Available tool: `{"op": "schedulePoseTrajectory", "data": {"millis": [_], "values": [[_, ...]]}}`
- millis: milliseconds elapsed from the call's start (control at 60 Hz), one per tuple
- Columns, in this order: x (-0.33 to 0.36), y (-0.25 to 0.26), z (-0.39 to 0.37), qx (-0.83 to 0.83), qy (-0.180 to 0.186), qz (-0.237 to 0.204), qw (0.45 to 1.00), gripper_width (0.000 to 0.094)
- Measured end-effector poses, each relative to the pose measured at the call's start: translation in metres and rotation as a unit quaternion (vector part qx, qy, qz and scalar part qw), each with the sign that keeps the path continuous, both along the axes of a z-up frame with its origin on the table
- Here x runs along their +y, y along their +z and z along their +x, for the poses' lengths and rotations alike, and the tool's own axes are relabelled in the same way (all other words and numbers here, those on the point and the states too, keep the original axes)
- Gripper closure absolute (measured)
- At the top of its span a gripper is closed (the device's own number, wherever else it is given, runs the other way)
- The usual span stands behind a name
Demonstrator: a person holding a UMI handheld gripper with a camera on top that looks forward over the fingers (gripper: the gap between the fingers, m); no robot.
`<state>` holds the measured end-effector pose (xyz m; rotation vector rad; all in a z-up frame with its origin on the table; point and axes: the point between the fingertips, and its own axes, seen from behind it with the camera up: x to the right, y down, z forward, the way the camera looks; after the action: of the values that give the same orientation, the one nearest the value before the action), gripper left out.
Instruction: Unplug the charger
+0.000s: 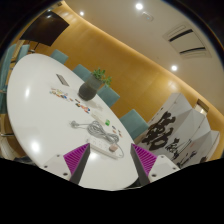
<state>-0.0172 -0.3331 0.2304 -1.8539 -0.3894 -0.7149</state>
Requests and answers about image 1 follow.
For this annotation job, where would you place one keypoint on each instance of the teal chair left side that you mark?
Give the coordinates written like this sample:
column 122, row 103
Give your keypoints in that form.
column 4, row 70

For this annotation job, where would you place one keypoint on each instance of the ceiling air conditioner vent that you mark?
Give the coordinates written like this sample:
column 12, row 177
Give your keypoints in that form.
column 186, row 42

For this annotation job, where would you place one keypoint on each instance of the potted green plant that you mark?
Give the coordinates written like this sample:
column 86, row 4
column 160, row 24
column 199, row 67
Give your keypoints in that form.
column 89, row 88

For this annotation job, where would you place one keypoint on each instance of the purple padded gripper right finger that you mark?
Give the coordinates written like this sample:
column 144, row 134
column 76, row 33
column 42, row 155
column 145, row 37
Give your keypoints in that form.
column 149, row 166

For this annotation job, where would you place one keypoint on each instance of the small green object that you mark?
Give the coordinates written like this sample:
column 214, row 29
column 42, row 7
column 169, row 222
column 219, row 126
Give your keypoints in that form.
column 107, row 122

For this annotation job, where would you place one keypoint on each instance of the white power strip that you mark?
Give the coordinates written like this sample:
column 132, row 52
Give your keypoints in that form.
column 103, row 147

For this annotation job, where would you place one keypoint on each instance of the black wall television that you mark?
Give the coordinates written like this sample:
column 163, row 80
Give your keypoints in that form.
column 45, row 29

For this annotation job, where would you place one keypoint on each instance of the teal chair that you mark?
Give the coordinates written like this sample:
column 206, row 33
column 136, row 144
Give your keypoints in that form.
column 4, row 70
column 108, row 95
column 134, row 123
column 59, row 56
column 82, row 72

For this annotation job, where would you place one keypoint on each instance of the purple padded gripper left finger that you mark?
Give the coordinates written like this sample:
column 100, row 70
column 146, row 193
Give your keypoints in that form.
column 69, row 166

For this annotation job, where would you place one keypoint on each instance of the teal chair far left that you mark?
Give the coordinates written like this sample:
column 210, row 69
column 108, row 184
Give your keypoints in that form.
column 59, row 56

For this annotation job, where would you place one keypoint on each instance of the pink white charger plug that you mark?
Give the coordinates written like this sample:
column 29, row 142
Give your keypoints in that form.
column 113, row 147

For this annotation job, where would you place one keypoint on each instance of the grey table socket panel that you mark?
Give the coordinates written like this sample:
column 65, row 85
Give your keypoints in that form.
column 62, row 80

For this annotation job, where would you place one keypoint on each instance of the calligraphy folding screen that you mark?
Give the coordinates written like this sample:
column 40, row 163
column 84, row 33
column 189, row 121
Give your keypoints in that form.
column 181, row 133

